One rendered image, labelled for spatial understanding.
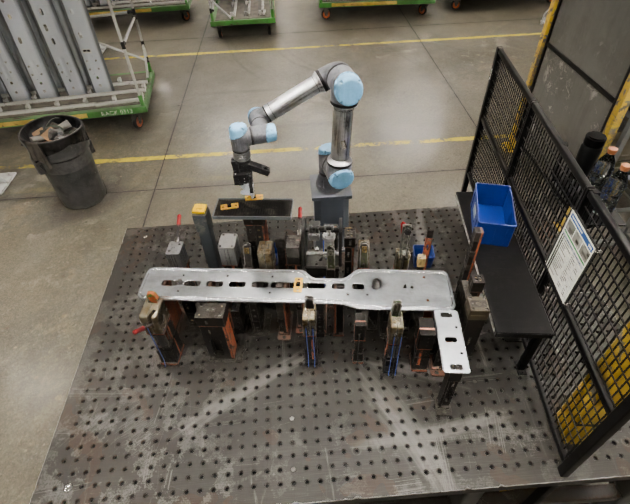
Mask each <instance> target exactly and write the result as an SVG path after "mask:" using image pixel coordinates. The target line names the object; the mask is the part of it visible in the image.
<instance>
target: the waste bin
mask: <svg viewBox="0 0 630 504"><path fill-rule="evenodd" d="M18 139H19V141H20V142H21V146H24V147H25V148H27V150H28V153H29V157H30V159H31V161H32V163H33V165H34V167H35V168H36V170H37V172H38V173H39V174H40V175H44V174H45V175H46V177H47V178H48V180H49V182H50V183H51V185H52V186H53V188H54V190H55V191H56V193H57V194H58V196H59V198H60V199H61V201H62V202H63V204H64V205H65V206H66V207H68V208H70V209H85V208H89V207H91V206H94V205H96V204H97V203H99V202H100V201H101V200H102V199H103V198H104V197H105V194H106V189H105V186H104V184H103V181H102V178H101V176H100V173H99V171H98V168H97V166H96V163H95V161H94V158H93V155H92V153H94V152H96V151H95V149H94V146H93V144H92V142H91V140H90V138H89V137H88V135H87V133H86V130H85V126H84V124H83V122H82V120H81V119H79V118H77V117H74V116H71V115H48V116H43V117H40V118H37V119H34V120H32V121H30V122H28V123H27V124H25V125H24V126H23V127H22V128H21V129H20V130H19V132H18Z"/></svg>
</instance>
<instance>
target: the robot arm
mask: <svg viewBox="0 0 630 504"><path fill-rule="evenodd" d="M328 90H331V96H330V104H331V105H332V106H333V107H334V108H333V124H332V141H331V143H325V144H323V145H321V146H320V147H319V149H318V161H319V173H318V176H317V179H316V188H317V189H318V190H319V191H321V192H323V193H327V194H333V193H337V192H340V191H341V190H343V189H344V188H346V187H348V186H349V185H350V184H351V183H352V182H353V180H354V174H353V172H352V170H351V168H352V158H351V157H350V156H349V154H350V143H351V132H352V122H353V111H354V108H355V107H357V105H358V101H359V100H360V99H361V97H362V95H363V84H362V82H361V80H360V78H359V77H358V75H356V74H355V73H354V71H353V70H352V69H351V68H350V66H349V65H348V64H346V63H344V62H340V61H337V62H332V63H329V64H327V65H325V66H323V67H321V68H319V69H318V70H316V71H314V74H313V76H311V77H309V78H308V79H306V80H305V81H303V82H301V83H300V84H298V85H296V86H295V87H293V88H291V89H290V90H288V91H287V92H285V93H283V94H282V95H280V96H278V97H277V98H275V99H273V100H272V101H270V102H269V103H267V104H265V105H264V106H262V107H261V108H259V107H253V108H251V109H250V110H249V112H248V121H249V123H250V126H251V127H247V126H246V124H245V123H243V122H240V123H239V122H235V123H233V124H231V125H230V126H229V138H230V141H231V146H232V152H233V157H231V165H232V168H233V178H234V183H235V185H239V186H240V185H241V188H242V189H243V190H242V191H241V194H242V195H250V196H251V198H252V199H253V198H254V196H255V195H254V193H255V192H254V184H253V171H254V172H257V173H260V174H262V175H265V176H269V174H270V167H268V166H265V165H263V164H260V163H257V162H254V161H251V152H250V145H256V144H262V143H269V142H273V141H276V140H277V131H276V127H275V124H274V123H270V122H272V121H274V120H275V119H277V118H279V117H280V116H282V115H284V114H285V113H287V112H289V111H290V110H292V109H294V108H295V107H297V106H299V105H300V104H302V103H304V102H305V101H307V100H309V99H310V98H312V97H314V96H315V95H317V94H319V93H320V92H327V91H328Z"/></svg>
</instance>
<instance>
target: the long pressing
mask: <svg viewBox="0 0 630 504"><path fill-rule="evenodd" d="M183 275H184V276H183ZM227 275H228V277H227ZM272 276H273V277H272ZM423 277H425V278H423ZM295 278H303V283H316V284H325V288H323V289H322V288H302V292H301V293H299V292H293V288H272V287H271V284H272V283H294V281H295ZM375 278H378V279H379V281H380V288H379V289H373V288H372V283H373V280H374V279H375ZM178 279H182V281H183V282H184V283H183V284H182V285H178V284H177V285H176V286H168V285H162V283H163V281H178ZM186 281H200V282H201V283H200V285H199V286H184V284H185V282H186ZM207 282H223V285H222V286H220V287H219V286H207ZM230 282H245V283H246V284H245V286H244V287H230V286H229V284H230ZM254 282H262V283H268V287H252V283H254ZM332 284H344V285H345V288H344V289H333V288H332ZM353 284H362V285H364V289H353V288H352V285H353ZM405 284H406V288H404V285H405ZM411 286H413V288H411ZM148 291H155V292H156V293H157V294H158V296H159V297H160V298H163V300H164V301H196V302H243V303H289V304H304V303H305V301H304V299H305V295H307V294H310V295H313V296H314V303H315V304H336V305H346V306H349V307H351V308H354V309H357V310H386V311H391V307H392V302H393V300H396V299H399V300H402V309H401V311H431V312H433V311H434V310H454V309H455V306H456V304H455V299H454V294H453V290H452V285H451V281H450V277H449V275H448V273H447V272H445V271H443V270H403V269H357V270H355V271H353V272H352V273H351V274H349V275H348V276H347V277H345V278H314V277H312V276H310V275H309V274H308V273H307V272H305V271H304V270H297V269H238V268H179V267H153V268H151V269H149V270H148V272H147V273H146V275H145V277H144V280H143V282H142V284H141V287H140V289H139V291H138V298H139V299H141V300H146V298H147V297H146V295H147V292H148ZM177 291H178V292H177ZM269 292H271V293H270V294H269ZM347 294H349V295H347ZM367 294H368V296H367ZM427 299H428V300H429V301H427Z"/></svg>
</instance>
